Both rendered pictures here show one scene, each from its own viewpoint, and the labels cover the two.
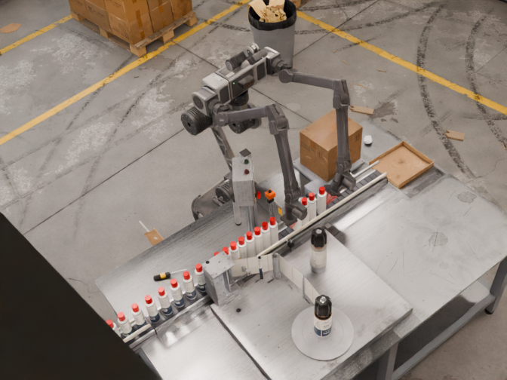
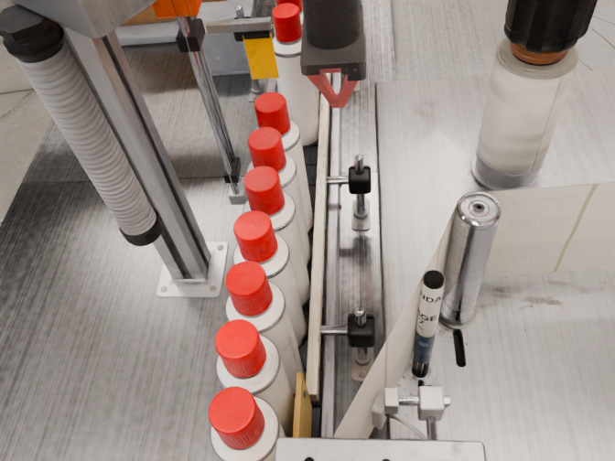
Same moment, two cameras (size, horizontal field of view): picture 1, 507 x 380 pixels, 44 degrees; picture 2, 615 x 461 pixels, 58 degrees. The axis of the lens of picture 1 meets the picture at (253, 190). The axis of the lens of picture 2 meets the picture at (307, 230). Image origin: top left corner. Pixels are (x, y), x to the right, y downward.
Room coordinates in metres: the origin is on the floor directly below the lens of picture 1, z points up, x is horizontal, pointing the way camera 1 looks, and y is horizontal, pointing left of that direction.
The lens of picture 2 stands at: (1.86, 0.23, 1.45)
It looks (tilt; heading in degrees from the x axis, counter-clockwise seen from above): 53 degrees down; 313
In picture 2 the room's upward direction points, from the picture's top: 10 degrees counter-clockwise
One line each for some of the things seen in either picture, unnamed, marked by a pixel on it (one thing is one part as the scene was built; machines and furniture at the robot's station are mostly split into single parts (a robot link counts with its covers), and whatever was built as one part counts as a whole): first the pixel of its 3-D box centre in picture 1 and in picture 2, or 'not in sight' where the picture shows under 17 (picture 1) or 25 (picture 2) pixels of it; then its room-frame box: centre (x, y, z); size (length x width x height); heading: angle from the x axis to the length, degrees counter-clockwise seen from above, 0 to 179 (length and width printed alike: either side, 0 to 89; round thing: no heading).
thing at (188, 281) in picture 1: (188, 284); not in sight; (1.87, 0.38, 0.98); 0.05 x 0.05 x 0.20
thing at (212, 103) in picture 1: (216, 107); not in sight; (2.71, 0.16, 1.45); 0.09 x 0.08 x 0.12; 130
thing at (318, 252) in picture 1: (318, 249); (530, 78); (1.98, -0.31, 1.03); 0.09 x 0.09 x 0.30
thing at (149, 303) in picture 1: (152, 308); not in sight; (1.75, 0.57, 0.98); 0.05 x 0.05 x 0.20
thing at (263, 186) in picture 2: (258, 240); (277, 243); (2.12, 0.00, 0.98); 0.05 x 0.05 x 0.20
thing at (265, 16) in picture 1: (273, 16); not in sight; (5.11, -0.35, 0.50); 0.42 x 0.41 x 0.28; 130
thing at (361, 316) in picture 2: not in sight; (346, 335); (2.03, 0.02, 0.89); 0.06 x 0.03 x 0.12; 32
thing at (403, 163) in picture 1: (400, 163); not in sight; (2.71, -0.93, 0.85); 0.30 x 0.26 x 0.04; 122
